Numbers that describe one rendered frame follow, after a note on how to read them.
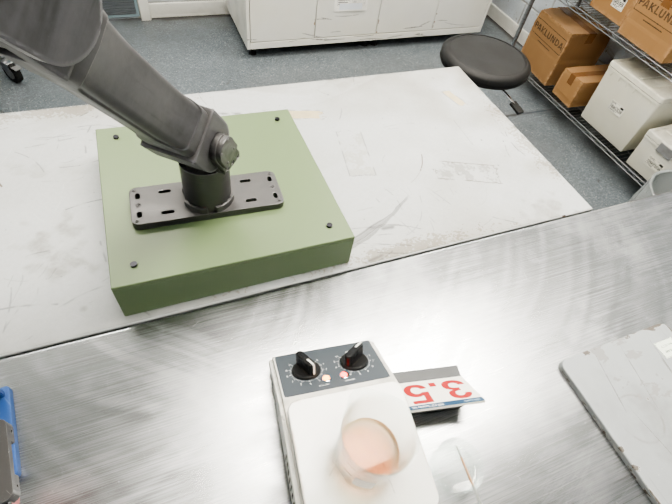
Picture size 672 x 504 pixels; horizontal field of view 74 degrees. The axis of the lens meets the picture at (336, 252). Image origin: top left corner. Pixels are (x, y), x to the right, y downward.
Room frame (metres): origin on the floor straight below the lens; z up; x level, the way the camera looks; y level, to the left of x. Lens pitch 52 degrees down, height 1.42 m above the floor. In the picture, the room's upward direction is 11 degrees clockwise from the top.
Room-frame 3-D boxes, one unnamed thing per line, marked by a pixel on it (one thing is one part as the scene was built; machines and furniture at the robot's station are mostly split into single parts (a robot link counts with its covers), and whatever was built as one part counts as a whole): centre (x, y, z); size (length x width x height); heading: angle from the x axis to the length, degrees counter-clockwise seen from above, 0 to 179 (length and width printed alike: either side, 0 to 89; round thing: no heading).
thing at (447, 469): (0.14, -0.18, 0.91); 0.06 x 0.06 x 0.02
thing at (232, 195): (0.41, 0.19, 1.00); 0.20 x 0.07 x 0.08; 118
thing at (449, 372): (0.22, -0.15, 0.92); 0.09 x 0.06 x 0.04; 108
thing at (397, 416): (0.11, -0.06, 1.03); 0.07 x 0.06 x 0.08; 37
